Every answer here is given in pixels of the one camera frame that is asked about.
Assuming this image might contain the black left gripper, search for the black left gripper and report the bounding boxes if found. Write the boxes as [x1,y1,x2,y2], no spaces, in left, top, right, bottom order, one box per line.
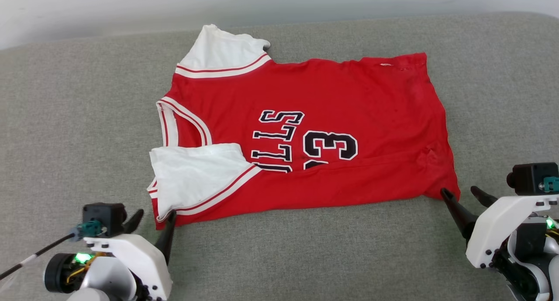
[43,209,177,293]

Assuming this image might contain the red and white basketball jersey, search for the red and white basketball jersey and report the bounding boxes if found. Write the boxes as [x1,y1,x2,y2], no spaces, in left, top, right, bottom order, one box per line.
[147,24,461,230]

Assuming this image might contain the black left camera cable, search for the black left camera cable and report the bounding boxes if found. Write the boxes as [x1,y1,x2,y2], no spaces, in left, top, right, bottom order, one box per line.
[0,233,77,281]

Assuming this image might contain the grey fabric sofa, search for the grey fabric sofa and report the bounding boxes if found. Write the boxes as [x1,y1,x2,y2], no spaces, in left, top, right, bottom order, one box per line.
[0,12,559,301]

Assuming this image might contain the white left camera mount bracket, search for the white left camera mount bracket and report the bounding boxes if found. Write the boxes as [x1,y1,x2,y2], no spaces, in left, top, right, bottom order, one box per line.
[83,234,174,301]

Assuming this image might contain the white right camera mount bracket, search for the white right camera mount bracket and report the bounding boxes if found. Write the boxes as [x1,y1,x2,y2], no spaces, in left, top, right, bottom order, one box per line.
[466,194,559,269]

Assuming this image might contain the teal left camera cable connector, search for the teal left camera cable connector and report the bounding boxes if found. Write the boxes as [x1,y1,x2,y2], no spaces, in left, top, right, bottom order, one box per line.
[72,221,102,242]

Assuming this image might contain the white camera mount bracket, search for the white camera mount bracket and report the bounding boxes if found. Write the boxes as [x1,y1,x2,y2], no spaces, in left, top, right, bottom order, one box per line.
[466,194,559,269]
[83,234,174,301]

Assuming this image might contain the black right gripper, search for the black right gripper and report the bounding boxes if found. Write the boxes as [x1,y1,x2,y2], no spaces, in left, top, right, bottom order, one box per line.
[440,186,558,301]

